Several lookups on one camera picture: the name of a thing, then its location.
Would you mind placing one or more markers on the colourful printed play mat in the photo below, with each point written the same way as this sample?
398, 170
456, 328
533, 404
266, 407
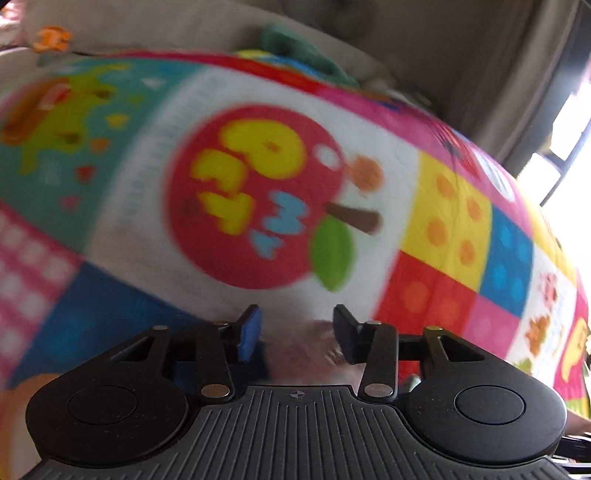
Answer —
138, 194

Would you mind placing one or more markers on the beige sofa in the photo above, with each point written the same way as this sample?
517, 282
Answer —
415, 50

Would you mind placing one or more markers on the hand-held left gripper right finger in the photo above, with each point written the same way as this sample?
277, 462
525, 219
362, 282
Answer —
344, 332

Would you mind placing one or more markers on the orange plush toy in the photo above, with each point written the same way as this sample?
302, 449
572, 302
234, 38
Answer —
50, 39

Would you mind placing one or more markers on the green cloth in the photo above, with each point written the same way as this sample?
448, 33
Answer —
300, 50

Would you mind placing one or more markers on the dark window frame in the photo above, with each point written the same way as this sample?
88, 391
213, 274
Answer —
570, 92

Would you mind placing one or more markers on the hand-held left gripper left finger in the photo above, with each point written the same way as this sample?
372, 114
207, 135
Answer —
249, 334

